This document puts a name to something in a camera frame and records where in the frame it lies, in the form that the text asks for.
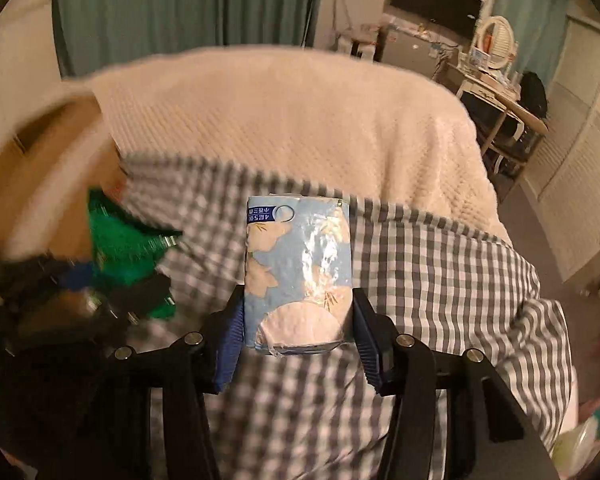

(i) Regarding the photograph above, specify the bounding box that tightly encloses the white louvered wardrobe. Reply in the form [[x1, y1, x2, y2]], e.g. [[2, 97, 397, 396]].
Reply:
[[522, 15, 600, 286]]

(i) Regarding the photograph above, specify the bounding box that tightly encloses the white dressing table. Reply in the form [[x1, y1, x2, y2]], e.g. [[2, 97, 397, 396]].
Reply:
[[447, 60, 526, 111]]

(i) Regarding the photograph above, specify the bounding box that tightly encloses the wooden chair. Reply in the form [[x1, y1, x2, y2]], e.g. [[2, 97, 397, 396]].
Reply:
[[480, 99, 549, 176]]

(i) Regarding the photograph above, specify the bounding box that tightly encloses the black wall television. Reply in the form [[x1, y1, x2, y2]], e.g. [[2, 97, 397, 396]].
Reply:
[[389, 0, 483, 41]]

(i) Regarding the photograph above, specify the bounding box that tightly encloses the white fluffy blanket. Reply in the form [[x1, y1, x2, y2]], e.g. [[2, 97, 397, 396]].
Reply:
[[60, 46, 581, 433]]

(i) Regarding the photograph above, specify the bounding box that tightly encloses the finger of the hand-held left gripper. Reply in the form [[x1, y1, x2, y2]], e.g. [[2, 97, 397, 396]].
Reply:
[[125, 272, 173, 318], [55, 262, 101, 293]]

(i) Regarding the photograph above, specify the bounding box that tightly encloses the black backpack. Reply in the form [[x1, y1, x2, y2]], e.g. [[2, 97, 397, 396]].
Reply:
[[520, 71, 549, 118]]

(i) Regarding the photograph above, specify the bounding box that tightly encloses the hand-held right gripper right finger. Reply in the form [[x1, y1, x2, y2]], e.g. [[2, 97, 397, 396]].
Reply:
[[351, 287, 561, 480]]

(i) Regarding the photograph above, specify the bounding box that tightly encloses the green foil packet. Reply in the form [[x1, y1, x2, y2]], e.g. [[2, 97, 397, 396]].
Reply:
[[87, 187, 183, 321]]

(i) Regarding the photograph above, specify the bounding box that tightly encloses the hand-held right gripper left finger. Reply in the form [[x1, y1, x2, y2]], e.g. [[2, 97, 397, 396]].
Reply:
[[80, 285, 246, 480]]

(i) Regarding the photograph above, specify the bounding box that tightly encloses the white drawer stack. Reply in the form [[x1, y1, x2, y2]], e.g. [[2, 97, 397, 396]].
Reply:
[[337, 35, 381, 61]]

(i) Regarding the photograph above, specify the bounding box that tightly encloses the grey checkered blanket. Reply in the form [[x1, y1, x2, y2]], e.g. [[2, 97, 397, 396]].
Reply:
[[122, 155, 578, 480]]

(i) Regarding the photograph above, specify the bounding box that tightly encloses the brown cardboard box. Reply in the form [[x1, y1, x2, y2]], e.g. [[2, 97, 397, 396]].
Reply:
[[0, 95, 131, 261]]

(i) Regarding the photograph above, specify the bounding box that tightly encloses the silver mini fridge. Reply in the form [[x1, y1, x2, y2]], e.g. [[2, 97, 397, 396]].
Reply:
[[380, 27, 461, 81]]

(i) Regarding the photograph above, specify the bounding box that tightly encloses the teal curtain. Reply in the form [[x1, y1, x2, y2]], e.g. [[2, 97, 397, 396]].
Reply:
[[220, 0, 328, 51], [52, 0, 223, 78], [495, 0, 573, 81]]

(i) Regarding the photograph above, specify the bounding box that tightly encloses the pale blue tissue pack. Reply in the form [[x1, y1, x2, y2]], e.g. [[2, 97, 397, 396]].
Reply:
[[242, 195, 353, 357]]

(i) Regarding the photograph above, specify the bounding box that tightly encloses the white oval mirror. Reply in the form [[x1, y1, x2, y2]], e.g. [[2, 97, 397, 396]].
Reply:
[[472, 16, 518, 72]]

